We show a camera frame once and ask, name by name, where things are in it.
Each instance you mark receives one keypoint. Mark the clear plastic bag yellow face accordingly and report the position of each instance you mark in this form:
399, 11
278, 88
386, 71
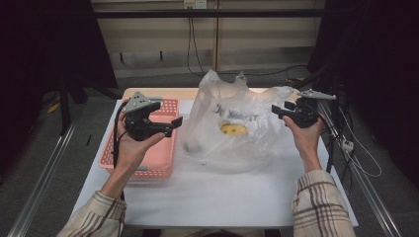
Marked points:
237, 144

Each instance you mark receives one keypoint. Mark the yellow floor tape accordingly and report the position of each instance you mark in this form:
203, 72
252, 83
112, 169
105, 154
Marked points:
53, 108

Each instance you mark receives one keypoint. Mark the black horizontal bar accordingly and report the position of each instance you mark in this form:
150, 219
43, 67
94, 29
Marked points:
230, 13

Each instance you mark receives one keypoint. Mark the white table mat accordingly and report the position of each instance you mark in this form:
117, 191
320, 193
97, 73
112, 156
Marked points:
214, 197

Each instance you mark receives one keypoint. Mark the white wall socket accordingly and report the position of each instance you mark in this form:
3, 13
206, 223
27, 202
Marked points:
196, 4

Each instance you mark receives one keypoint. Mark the pink plastic basket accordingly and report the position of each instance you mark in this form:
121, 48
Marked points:
159, 158

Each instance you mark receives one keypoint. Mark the person's left hand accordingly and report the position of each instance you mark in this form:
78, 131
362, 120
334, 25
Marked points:
130, 153

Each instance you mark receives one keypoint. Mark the metal floor rail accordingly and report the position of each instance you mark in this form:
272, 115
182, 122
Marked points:
372, 197
36, 191

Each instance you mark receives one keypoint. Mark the black metal stand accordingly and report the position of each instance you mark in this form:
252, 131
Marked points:
64, 105

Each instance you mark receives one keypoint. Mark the white power strip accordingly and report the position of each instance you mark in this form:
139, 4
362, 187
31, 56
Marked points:
347, 145

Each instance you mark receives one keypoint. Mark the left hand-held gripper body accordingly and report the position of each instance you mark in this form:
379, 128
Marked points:
141, 130

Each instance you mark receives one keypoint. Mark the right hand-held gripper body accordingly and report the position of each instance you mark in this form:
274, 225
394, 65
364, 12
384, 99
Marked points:
306, 113

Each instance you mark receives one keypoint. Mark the person's right hand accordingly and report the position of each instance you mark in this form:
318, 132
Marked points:
308, 141

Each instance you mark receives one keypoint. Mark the dark curtain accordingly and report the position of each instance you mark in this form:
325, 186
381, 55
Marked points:
378, 65
39, 49

